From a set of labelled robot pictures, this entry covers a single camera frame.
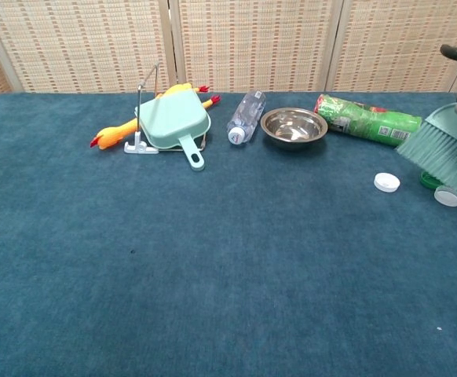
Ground stainless steel bowl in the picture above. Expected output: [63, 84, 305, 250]
[260, 107, 329, 152]

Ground mint green plastic dustpan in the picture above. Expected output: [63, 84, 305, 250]
[133, 92, 213, 172]

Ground clear plastic water bottle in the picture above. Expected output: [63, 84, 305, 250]
[226, 90, 267, 146]

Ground yellow rubber chicken toy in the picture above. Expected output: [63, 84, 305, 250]
[90, 82, 221, 151]

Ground green chip can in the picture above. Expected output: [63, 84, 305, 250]
[313, 93, 423, 148]

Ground metal wire stand white base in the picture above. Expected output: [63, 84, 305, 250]
[123, 62, 208, 155]

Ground blue carpet table cover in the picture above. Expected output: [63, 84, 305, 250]
[0, 91, 457, 377]

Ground small mint green broom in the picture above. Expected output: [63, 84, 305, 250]
[395, 102, 457, 199]

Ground woven bamboo folding screen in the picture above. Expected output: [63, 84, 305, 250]
[0, 0, 457, 104]

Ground white plastic bottle cap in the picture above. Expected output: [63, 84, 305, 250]
[373, 172, 401, 193]
[433, 185, 457, 208]

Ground green plastic bottle cap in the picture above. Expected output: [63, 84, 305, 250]
[419, 169, 444, 189]

